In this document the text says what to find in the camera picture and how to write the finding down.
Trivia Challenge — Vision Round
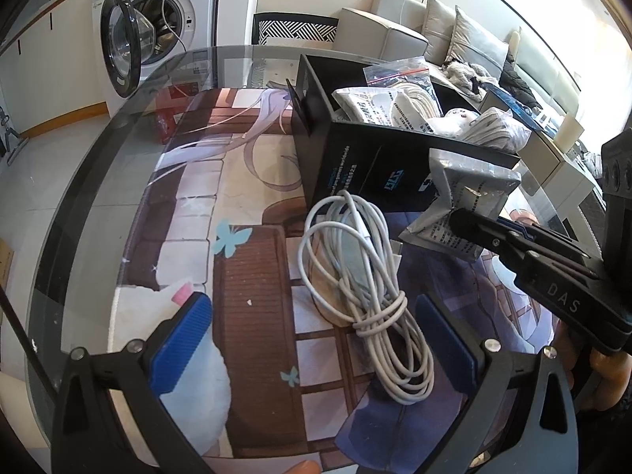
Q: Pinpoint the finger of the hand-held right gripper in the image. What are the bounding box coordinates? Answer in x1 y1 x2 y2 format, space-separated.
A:
498 217 592 261
447 206 600 282

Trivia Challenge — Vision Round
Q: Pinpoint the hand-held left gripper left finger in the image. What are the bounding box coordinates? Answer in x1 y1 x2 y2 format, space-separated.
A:
49 291 214 474

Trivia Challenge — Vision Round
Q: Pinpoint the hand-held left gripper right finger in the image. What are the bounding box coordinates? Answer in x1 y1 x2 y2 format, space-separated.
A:
416 292 581 474

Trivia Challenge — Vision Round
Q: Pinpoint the puffy silver packet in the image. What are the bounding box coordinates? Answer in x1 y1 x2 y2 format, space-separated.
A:
399 148 523 261

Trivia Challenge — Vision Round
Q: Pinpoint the white cable coil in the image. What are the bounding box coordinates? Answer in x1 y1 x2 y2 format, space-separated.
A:
297 192 435 406

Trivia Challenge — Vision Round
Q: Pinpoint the white plush toy keychain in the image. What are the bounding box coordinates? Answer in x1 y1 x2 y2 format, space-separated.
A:
434 109 482 139

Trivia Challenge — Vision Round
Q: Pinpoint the black cardboard box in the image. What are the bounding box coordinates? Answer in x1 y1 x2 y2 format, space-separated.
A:
285 53 521 213

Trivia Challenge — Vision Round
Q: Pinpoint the bagged white rope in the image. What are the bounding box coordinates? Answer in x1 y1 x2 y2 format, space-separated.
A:
364 56 445 132

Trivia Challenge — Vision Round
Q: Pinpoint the white packet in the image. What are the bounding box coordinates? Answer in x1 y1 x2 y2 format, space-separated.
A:
332 86 396 126

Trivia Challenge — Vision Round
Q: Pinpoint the person's right hand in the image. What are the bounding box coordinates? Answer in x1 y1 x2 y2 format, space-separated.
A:
573 343 632 413

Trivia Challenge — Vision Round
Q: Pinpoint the beige side cabinet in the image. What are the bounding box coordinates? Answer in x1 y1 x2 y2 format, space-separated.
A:
518 109 600 219

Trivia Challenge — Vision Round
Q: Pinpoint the printed table mat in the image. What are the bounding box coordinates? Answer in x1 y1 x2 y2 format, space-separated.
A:
113 86 578 474

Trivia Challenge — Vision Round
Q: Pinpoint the blue flat box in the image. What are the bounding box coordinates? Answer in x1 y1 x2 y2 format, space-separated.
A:
481 84 554 132

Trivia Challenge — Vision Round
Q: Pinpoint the black jacket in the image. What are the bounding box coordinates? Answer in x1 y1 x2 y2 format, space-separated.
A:
498 54 541 109

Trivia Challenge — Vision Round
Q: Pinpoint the grey fuzzy cloth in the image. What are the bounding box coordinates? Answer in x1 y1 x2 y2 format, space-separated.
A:
443 56 499 97

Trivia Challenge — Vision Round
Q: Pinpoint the wide grey cushion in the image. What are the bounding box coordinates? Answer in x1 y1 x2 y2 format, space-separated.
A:
447 5 509 77

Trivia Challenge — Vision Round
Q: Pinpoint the narrow grey cushion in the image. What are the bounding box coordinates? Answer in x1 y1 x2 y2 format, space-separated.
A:
423 0 458 65

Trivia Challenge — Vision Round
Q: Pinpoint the beige sofa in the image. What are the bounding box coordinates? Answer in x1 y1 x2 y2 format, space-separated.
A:
332 0 581 124

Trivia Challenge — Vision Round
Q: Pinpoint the red box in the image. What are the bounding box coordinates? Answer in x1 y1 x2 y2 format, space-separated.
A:
157 109 181 145

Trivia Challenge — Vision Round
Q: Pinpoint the chair with patterned back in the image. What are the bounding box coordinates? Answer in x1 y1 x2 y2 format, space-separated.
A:
253 12 340 50

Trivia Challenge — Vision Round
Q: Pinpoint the white kitchen counter cabinet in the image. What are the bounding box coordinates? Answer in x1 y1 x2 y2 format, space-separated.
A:
0 0 109 135

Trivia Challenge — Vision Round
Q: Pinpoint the white washing machine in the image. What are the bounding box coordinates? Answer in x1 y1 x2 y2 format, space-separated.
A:
91 0 223 98

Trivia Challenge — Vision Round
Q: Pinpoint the bagged grey rope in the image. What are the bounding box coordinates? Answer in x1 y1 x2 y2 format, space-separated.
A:
461 106 531 152

